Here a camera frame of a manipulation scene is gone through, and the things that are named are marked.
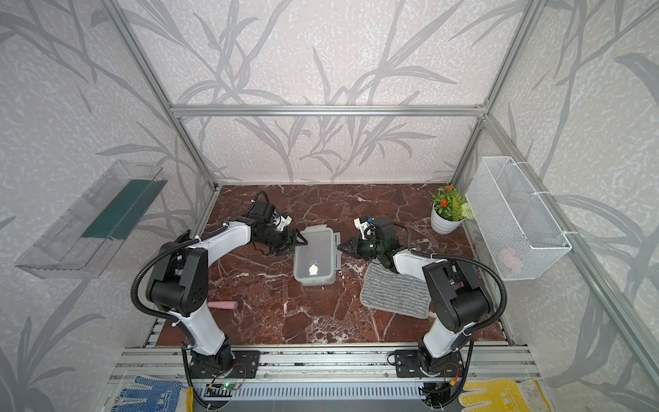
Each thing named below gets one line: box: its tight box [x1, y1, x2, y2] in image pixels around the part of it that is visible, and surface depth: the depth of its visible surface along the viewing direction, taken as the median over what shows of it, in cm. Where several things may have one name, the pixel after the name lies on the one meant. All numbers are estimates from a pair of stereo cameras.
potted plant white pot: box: [428, 184, 475, 235], surface depth 96 cm
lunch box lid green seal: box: [293, 224, 341, 286], surface depth 89 cm
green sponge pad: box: [81, 177, 169, 241], surface depth 70 cm
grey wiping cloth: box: [359, 260, 432, 320], surface depth 88 cm
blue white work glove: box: [110, 374, 188, 412], surface depth 70 cm
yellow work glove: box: [459, 378, 531, 412], surface depth 70 cm
